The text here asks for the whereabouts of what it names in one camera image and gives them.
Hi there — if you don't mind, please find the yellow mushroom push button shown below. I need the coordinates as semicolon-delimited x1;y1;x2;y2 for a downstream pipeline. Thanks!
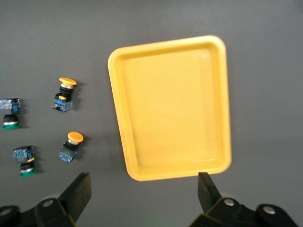
52;77;78;112
58;131;85;165

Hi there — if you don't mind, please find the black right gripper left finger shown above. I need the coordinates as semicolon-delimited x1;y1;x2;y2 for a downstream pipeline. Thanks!
34;172;92;227

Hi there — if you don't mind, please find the yellow plastic tray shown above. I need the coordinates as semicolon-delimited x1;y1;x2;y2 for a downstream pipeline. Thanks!
107;35;232;182

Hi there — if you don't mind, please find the dark grey table cloth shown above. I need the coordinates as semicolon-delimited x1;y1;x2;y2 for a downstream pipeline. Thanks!
0;0;303;227

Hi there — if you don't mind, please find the green push button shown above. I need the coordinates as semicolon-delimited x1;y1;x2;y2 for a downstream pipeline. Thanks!
12;145;38;177
0;98;22;130

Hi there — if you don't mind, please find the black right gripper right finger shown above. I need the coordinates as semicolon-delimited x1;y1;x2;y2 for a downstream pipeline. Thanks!
189;172;258;227

